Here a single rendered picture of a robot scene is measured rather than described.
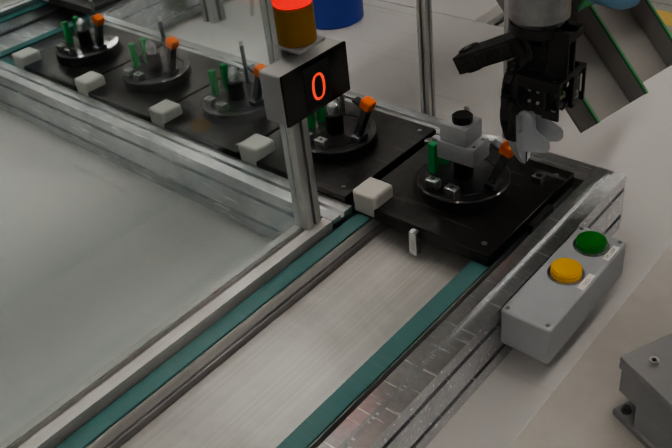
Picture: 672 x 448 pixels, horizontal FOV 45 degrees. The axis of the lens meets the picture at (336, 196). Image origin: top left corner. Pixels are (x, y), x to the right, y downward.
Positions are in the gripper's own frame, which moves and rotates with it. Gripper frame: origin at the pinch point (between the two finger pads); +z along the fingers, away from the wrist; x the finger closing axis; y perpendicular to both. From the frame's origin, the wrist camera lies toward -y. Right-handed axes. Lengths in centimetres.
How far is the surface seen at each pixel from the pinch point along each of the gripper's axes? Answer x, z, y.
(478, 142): 0.2, 0.6, -6.8
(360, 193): -11.9, 7.3, -19.6
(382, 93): 33, 20, -52
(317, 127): -0.8, 7.1, -38.4
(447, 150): -2.3, 1.9, -10.5
